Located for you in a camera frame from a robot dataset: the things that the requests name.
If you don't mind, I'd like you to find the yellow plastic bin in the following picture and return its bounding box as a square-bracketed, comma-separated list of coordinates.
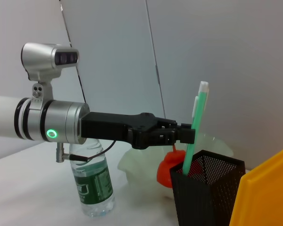
[229, 143, 283, 226]

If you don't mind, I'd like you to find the mint green utility knife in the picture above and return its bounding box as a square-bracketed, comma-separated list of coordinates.
[182, 81, 209, 177]

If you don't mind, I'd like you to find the black mesh pen holder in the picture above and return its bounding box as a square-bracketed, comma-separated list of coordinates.
[169, 150, 246, 226]

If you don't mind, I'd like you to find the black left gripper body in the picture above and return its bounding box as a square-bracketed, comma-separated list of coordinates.
[80, 112, 161, 150]

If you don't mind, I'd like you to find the translucent green fruit bowl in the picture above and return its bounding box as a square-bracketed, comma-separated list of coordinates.
[117, 133, 234, 201]

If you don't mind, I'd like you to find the left wrist cable with plug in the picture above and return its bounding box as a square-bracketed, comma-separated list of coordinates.
[55, 140, 117, 164]

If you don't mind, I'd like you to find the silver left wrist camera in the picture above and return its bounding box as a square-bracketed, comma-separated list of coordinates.
[20, 42, 80, 111]

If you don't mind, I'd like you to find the clear water bottle green label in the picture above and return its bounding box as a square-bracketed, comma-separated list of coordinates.
[69, 138, 116, 218]

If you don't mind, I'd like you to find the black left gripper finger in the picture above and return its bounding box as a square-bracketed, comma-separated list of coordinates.
[153, 129, 196, 145]
[155, 118, 192, 130]

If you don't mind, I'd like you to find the red-orange toy orange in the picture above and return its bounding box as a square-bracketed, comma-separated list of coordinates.
[157, 145, 203, 189]

